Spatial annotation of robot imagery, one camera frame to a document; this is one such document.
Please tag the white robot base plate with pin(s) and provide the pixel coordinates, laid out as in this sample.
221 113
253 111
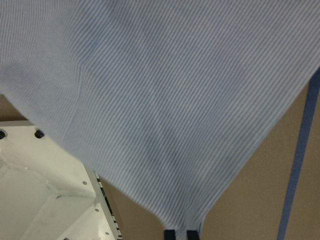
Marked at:
46 193

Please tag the light blue striped shirt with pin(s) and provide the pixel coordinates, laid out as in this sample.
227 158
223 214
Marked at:
165 99

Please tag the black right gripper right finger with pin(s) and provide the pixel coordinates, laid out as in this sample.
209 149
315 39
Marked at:
192 235

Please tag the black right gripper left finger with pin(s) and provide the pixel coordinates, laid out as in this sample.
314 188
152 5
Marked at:
169 234

